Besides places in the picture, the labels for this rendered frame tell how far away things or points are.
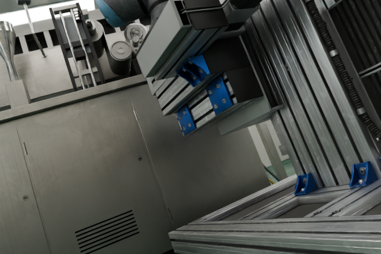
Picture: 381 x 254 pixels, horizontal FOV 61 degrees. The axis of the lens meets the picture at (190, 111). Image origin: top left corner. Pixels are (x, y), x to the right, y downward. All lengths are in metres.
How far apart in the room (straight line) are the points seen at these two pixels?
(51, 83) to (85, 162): 0.87
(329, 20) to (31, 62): 1.88
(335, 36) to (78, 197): 1.16
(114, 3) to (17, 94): 1.02
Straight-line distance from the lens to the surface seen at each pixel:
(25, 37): 2.46
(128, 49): 1.97
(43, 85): 2.26
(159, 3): 1.08
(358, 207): 0.67
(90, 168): 1.52
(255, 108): 0.92
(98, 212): 1.51
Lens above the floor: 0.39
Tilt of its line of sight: 10 degrees up
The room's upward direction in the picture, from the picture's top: 21 degrees counter-clockwise
